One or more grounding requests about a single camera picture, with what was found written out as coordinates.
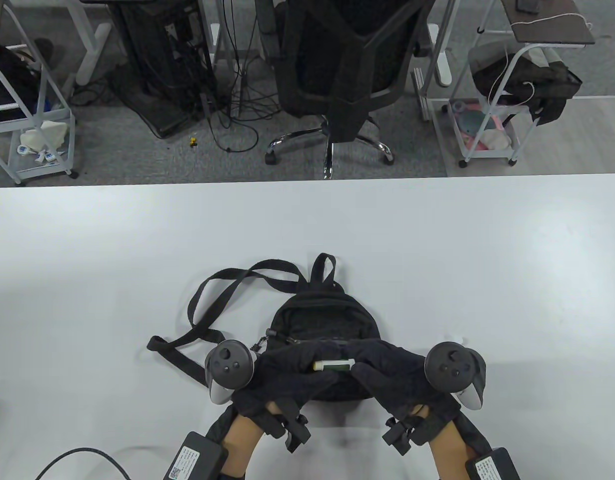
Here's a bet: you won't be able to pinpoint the person's right hand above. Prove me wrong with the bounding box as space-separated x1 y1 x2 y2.
345 340 461 456

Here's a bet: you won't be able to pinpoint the person's left hand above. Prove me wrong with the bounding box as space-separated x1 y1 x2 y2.
231 341 356 453

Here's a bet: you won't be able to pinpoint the white green lubricant stick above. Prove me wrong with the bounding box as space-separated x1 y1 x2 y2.
312 358 357 372

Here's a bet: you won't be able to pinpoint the black corduroy backpack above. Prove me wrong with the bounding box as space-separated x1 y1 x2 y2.
147 253 391 402

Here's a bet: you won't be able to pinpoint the person's left forearm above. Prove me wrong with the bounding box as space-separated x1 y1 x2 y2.
202 405 268 480

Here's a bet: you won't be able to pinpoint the person's right forearm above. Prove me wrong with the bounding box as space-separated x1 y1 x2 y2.
427 415 493 480

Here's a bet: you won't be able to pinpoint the white metal cart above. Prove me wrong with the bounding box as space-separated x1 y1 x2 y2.
0 0 80 186
430 42 553 168

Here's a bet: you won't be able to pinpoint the cream cloth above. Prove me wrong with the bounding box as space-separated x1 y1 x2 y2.
480 129 516 150

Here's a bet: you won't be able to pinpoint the pink box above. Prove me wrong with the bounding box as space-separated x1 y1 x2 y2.
450 98 516 151

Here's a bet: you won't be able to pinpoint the grey metal rails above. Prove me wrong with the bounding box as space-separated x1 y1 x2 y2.
411 69 432 121

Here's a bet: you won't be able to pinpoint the black mesh office chair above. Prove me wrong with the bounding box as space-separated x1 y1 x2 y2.
256 0 436 181

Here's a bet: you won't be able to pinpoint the white desk leg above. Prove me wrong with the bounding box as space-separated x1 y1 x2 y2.
427 0 461 88
62 0 113 86
197 0 238 76

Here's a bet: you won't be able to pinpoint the black bag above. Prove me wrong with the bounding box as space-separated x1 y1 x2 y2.
468 42 583 126

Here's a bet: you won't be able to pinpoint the white cloth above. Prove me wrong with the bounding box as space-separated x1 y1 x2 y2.
20 120 69 151

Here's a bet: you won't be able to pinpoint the black computer tower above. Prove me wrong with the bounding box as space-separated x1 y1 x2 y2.
107 0 221 140

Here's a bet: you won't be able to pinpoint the brown side table top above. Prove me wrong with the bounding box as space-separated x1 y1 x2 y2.
502 0 596 46

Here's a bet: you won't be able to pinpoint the black jacket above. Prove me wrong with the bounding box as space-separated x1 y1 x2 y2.
0 42 41 123

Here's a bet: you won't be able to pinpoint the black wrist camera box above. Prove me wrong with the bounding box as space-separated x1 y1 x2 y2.
465 447 521 480
162 431 229 480

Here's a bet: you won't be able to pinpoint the thick black cable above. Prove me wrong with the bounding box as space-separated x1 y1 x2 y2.
35 447 131 480

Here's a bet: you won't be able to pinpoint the tangle of black cables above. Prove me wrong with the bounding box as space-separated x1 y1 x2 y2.
70 50 288 153

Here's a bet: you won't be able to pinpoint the thin white cable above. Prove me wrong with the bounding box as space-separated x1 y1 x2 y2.
487 12 594 131

